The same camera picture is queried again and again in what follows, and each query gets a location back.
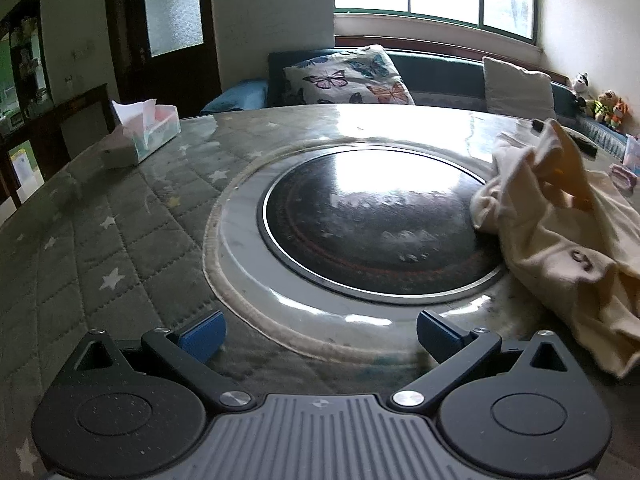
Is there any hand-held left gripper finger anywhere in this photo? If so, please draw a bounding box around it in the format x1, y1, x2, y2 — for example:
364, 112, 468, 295
390, 310, 587, 413

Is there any cream garment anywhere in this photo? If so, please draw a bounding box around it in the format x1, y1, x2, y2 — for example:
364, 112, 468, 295
470, 119, 640, 379

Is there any round black induction cooktop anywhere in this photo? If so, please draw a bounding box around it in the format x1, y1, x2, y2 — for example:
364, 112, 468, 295
258, 144, 507, 305

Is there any black remote control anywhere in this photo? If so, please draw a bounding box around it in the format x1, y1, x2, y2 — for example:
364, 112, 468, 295
532, 118, 599, 157

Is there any pink hair scrunchie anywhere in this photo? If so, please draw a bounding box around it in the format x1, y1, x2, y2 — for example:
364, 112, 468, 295
609, 163, 639, 191

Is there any plain grey pillow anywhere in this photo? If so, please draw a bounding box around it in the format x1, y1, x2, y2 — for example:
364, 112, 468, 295
482, 56, 557, 121

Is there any dark teal sofa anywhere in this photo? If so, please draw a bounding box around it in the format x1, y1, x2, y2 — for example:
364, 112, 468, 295
200, 47, 640, 153

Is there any butterfly print pillow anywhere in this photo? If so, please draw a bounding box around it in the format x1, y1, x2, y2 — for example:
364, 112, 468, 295
282, 44, 416, 106

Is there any yellow green plush toy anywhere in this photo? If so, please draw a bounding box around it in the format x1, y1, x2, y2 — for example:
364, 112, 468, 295
587, 90, 621, 124

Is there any orange plush toy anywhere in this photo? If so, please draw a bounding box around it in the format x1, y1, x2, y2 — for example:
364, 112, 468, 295
607, 102, 630, 134

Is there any blue cushion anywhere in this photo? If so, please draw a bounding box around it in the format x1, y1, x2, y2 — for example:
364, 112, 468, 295
200, 80, 269, 114

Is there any white tissue box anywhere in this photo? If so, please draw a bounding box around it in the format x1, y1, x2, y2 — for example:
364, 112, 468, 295
101, 99, 181, 169

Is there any dark wooden glass door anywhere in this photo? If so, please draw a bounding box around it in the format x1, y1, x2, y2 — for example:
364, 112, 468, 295
104, 0, 222, 107

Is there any dark wooden cabinet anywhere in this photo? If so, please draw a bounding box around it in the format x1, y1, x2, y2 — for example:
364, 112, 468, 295
0, 0, 112, 211

